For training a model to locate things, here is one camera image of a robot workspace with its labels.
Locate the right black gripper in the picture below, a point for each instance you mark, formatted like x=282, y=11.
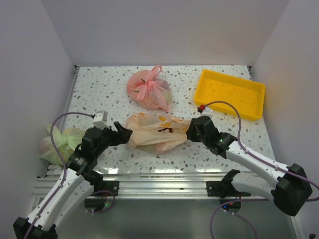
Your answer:
x=190, y=132

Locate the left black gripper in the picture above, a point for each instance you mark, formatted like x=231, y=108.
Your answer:
x=123, y=134

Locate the orange plastic fruit bag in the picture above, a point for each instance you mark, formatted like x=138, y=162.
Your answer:
x=156, y=134

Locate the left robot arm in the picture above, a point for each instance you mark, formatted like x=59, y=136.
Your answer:
x=77, y=182

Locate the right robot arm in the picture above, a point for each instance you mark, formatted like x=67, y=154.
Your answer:
x=286, y=186

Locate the pink knotted plastic bag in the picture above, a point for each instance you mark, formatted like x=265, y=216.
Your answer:
x=151, y=92

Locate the green plastic fruit bag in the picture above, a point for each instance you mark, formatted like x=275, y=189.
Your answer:
x=65, y=142

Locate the yellow plastic tray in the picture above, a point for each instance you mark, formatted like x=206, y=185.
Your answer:
x=245, y=95

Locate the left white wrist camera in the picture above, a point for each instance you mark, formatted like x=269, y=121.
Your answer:
x=100, y=119

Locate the left black base bracket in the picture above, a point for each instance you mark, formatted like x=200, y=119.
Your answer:
x=109, y=187

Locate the black base bracket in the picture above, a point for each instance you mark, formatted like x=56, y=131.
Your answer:
x=224, y=188
x=109, y=187

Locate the right black base bracket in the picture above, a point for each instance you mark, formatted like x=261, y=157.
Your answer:
x=224, y=188

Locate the aluminium frame rail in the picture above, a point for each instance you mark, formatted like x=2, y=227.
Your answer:
x=185, y=185

